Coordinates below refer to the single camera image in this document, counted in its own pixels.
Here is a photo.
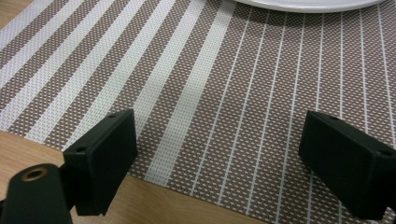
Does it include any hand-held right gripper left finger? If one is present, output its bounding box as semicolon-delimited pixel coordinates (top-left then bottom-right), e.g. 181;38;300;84
57;108;139;217

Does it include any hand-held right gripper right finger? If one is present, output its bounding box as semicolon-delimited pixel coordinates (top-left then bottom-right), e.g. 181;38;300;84
298;109;396;221

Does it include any brown white striped woven placemat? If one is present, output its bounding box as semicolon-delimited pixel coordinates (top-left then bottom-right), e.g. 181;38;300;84
0;0;396;224

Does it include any white plate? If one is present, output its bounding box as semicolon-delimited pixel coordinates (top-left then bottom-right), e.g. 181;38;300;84
233;0;387;14

